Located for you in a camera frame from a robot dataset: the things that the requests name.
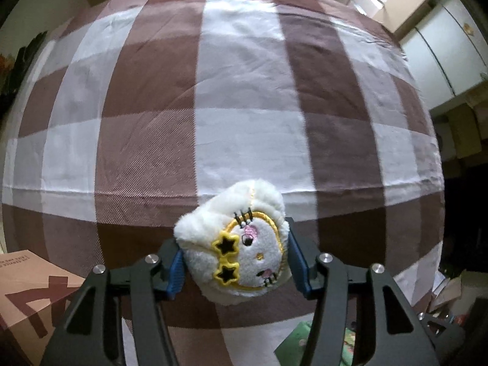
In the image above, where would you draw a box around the white plush cartoon face item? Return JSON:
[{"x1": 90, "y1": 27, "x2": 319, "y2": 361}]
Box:
[{"x1": 173, "y1": 180, "x2": 290, "y2": 307}]

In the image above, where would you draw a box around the white wardrobe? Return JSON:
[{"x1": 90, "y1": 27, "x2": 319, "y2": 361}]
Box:
[{"x1": 398, "y1": 0, "x2": 488, "y2": 114}]

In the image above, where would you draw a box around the cardboard clutter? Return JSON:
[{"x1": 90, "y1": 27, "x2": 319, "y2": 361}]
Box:
[{"x1": 430, "y1": 270, "x2": 478, "y2": 314}]

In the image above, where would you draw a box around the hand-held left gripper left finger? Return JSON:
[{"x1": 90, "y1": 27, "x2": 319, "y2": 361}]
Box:
[{"x1": 40, "y1": 238, "x2": 187, "y2": 366}]

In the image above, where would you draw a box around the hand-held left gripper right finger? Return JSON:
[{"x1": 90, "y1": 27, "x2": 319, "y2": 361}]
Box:
[{"x1": 284, "y1": 217, "x2": 439, "y2": 366}]

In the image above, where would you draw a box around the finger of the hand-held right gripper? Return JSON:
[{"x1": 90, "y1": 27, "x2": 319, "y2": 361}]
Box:
[{"x1": 416, "y1": 310, "x2": 468, "y2": 337}]

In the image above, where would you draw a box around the tall cardboard carton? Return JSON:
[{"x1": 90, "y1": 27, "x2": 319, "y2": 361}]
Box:
[{"x1": 446, "y1": 103, "x2": 483, "y2": 160}]

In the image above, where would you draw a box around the brown white checkered blanket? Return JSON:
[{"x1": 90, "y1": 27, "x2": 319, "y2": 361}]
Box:
[{"x1": 0, "y1": 0, "x2": 447, "y2": 366}]

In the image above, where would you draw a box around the brown cardboard box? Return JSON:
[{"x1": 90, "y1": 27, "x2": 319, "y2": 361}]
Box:
[{"x1": 0, "y1": 249, "x2": 86, "y2": 366}]

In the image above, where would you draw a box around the green printed box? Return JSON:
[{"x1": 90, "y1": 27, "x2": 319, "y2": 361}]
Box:
[{"x1": 274, "y1": 320, "x2": 358, "y2": 366}]

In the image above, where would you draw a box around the black cloth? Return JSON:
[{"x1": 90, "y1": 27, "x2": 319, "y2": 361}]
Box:
[{"x1": 13, "y1": 30, "x2": 49, "y2": 89}]

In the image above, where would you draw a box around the beige cabinet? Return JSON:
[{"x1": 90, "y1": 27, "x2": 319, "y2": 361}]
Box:
[{"x1": 364, "y1": 0, "x2": 445, "y2": 36}]

